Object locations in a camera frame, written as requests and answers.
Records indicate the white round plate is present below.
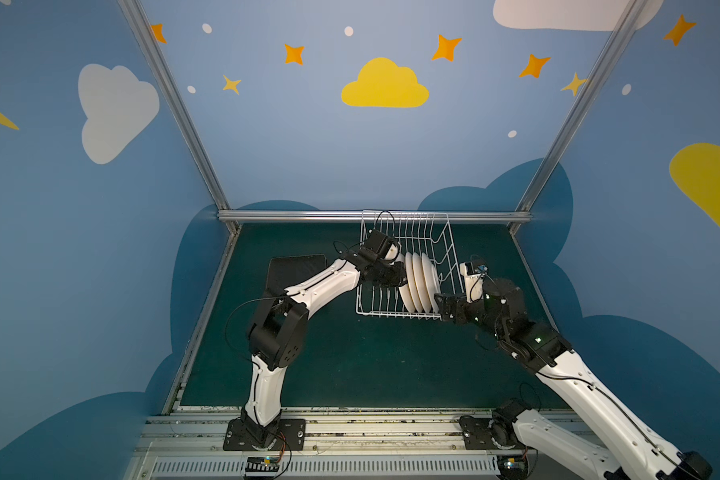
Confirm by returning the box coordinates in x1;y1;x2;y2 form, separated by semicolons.
405;252;430;313
397;253;417;314
413;253;433;313
422;254;441;297

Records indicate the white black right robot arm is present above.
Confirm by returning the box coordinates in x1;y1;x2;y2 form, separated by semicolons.
434;278;713;479

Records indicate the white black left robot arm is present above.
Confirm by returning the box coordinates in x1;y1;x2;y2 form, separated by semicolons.
240;230;407;447

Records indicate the right small circuit board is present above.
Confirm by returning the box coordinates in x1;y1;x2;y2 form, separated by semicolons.
497;456;529;480

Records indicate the small circuit board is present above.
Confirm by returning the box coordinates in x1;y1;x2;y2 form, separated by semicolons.
497;456;529;480
243;456;280;479

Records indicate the left small circuit board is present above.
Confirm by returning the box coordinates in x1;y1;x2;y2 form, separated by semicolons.
243;456;280;479

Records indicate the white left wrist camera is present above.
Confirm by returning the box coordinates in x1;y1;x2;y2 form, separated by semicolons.
384;242;404;263

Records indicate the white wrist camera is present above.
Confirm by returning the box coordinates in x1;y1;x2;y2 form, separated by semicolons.
459;259;488;303
384;242;404;263

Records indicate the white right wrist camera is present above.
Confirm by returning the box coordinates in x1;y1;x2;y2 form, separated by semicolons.
459;259;488;303

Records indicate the white wire dish rack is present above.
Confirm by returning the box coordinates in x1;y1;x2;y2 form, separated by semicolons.
356;216;465;320

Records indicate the aluminium back frame rail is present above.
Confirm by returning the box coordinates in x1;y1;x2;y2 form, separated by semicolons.
217;209;532;224

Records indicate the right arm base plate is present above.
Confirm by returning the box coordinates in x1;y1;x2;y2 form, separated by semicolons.
458;415;517;450

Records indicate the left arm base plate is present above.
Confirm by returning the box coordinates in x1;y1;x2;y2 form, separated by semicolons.
222;418;306;452

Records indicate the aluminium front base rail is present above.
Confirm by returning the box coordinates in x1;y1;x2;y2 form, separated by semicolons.
122;407;643;480

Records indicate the aluminium right corner post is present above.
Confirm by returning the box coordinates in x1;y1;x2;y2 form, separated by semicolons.
508;0;649;237

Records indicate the aluminium corner post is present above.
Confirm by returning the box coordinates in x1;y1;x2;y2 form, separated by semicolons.
118;0;240;236
508;0;649;237

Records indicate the aluminium left corner post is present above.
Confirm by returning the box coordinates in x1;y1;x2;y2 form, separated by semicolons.
118;0;240;236

